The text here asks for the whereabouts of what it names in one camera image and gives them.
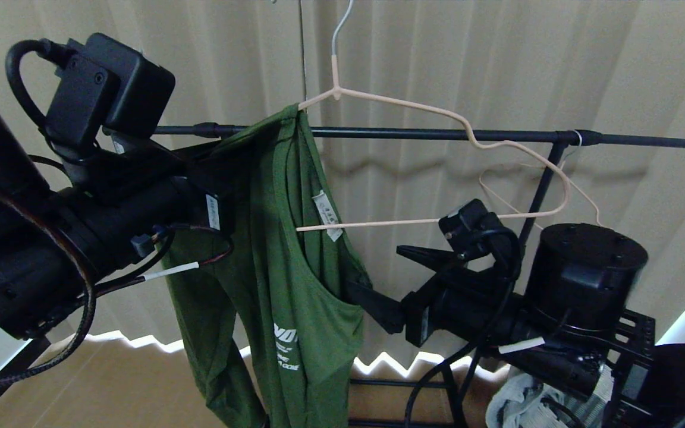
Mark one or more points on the green shirt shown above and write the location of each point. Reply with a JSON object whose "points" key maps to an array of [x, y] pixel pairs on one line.
{"points": [[307, 333]]}

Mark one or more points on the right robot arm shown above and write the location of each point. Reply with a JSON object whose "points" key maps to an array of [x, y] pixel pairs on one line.
{"points": [[586, 273]]}

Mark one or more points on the beige curtain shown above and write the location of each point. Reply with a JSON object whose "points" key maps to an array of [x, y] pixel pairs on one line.
{"points": [[497, 59]]}

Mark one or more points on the white laundry basket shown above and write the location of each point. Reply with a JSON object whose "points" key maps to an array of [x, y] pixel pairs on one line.
{"points": [[598, 386]]}

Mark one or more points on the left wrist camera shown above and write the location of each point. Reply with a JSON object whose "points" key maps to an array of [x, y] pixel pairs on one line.
{"points": [[128, 83]]}

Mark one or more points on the black clothes rack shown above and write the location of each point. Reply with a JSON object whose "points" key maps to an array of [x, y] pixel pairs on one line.
{"points": [[437, 134]]}

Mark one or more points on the pink clothes hanger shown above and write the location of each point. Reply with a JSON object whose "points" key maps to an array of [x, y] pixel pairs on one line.
{"points": [[336, 90], [584, 195]]}

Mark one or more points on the grey garment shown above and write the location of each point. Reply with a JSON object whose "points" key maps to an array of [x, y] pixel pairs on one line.
{"points": [[515, 398]]}

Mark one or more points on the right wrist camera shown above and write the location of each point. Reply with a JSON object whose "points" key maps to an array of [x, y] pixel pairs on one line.
{"points": [[473, 223]]}

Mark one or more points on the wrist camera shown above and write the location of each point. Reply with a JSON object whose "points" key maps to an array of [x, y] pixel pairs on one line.
{"points": [[128, 83], [473, 223]]}

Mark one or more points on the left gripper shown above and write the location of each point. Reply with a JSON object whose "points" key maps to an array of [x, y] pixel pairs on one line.
{"points": [[140, 208]]}

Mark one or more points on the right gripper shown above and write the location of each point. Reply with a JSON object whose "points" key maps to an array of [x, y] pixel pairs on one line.
{"points": [[461, 309]]}

